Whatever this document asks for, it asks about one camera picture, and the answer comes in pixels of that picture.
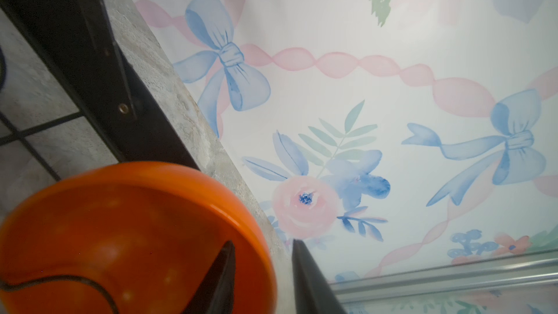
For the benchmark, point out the orange plastic bowl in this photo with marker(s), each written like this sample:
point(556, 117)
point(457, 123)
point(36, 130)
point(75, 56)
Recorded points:
point(147, 232)

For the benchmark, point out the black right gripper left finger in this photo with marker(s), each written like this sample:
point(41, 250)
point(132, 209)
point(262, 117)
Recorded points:
point(215, 294)

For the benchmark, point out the aluminium right corner post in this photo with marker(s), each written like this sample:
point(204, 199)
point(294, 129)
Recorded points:
point(503, 273)

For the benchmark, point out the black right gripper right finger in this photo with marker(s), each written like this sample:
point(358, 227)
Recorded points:
point(312, 293)

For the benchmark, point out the black wire dish rack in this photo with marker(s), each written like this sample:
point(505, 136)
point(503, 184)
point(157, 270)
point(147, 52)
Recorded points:
point(76, 42)

